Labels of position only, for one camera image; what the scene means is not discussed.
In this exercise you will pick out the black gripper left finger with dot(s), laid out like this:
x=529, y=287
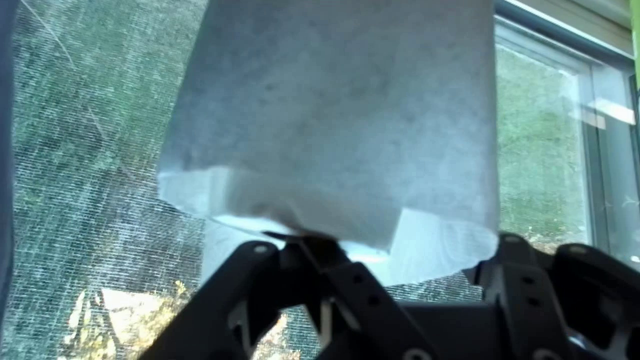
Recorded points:
x=320, y=300

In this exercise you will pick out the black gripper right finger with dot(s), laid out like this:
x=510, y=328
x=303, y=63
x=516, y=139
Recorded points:
x=572, y=300

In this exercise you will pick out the white paper towel roll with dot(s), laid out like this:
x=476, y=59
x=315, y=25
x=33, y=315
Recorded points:
x=346, y=113

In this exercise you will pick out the white window frame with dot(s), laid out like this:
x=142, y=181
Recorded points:
x=600, y=100

